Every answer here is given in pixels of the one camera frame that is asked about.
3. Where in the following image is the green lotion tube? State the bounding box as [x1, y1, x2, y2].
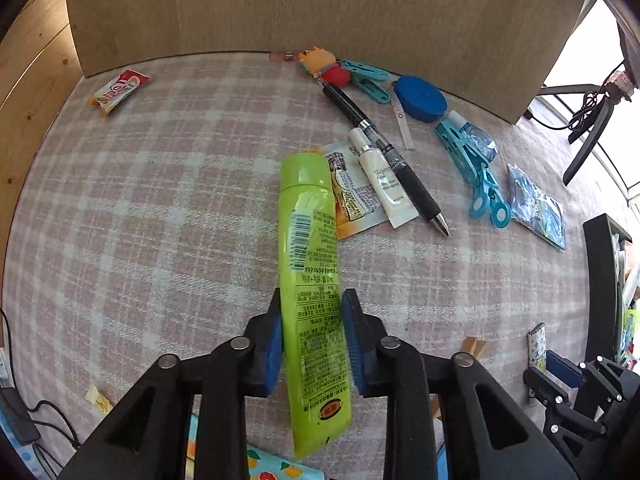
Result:
[278, 152, 352, 460]

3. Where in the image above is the floral hand cream tube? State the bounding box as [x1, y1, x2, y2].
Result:
[184, 414, 326, 480]

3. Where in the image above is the blue badge card pack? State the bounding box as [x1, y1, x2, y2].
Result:
[508, 164, 566, 250]

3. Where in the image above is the wooden clothespin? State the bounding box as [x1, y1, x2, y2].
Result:
[460, 336, 486, 360]

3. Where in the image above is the patterned small stick pack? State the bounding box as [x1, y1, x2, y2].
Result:
[527, 322, 547, 372]

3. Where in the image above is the orange seasoning sachet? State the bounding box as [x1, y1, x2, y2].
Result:
[316, 139, 388, 240]

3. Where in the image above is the small white cream tube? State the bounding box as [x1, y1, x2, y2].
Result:
[348, 127, 419, 229]

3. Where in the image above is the large black pen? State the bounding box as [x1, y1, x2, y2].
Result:
[319, 79, 450, 236]

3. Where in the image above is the black storage tray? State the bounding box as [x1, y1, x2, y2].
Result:
[584, 214, 632, 364]

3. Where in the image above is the blue clear small bottle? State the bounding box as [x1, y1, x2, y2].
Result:
[446, 110, 498, 162]

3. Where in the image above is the blue round tape measure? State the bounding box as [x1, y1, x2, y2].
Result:
[393, 75, 448, 122]

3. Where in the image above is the teal clothespin by toy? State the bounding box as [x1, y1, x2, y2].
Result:
[340, 60, 390, 104]

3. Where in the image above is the orange red plush toy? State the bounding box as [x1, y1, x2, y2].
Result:
[297, 47, 352, 88]

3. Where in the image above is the small snack sachet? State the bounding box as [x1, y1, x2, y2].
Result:
[89, 68, 150, 116]

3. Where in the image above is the large wooden board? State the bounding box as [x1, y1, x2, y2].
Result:
[66, 0, 585, 122]

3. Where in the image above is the black tripod stand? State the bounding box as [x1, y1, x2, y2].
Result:
[537, 66, 638, 185]

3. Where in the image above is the black charger with cable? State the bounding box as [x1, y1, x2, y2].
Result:
[0, 309, 82, 466]

